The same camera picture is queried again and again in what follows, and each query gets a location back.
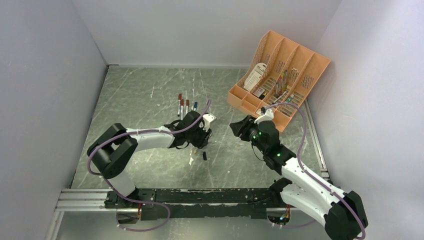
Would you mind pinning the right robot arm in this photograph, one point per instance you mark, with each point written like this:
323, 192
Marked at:
341, 214

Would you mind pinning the markers in organizer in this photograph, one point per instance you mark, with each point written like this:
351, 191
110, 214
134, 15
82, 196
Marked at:
279, 89

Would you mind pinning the white pen black tip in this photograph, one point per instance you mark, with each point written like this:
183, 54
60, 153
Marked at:
179, 98

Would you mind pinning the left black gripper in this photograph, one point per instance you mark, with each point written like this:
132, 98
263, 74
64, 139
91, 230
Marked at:
203, 140

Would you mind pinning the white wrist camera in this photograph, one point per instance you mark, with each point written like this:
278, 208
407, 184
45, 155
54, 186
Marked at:
207, 120
266, 114

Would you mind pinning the aluminium rail frame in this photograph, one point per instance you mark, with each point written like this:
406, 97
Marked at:
88, 200

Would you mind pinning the orange plastic desk organizer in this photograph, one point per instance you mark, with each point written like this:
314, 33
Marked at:
279, 53

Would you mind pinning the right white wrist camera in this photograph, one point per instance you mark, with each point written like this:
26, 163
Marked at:
266, 114

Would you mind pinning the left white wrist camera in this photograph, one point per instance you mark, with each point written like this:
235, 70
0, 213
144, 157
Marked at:
207, 120

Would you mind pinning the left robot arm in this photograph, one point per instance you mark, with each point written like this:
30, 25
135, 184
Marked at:
113, 150

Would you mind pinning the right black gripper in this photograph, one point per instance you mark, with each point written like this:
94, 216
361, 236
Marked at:
237, 127

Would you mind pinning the white product card package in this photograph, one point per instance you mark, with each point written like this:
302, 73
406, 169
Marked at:
254, 76

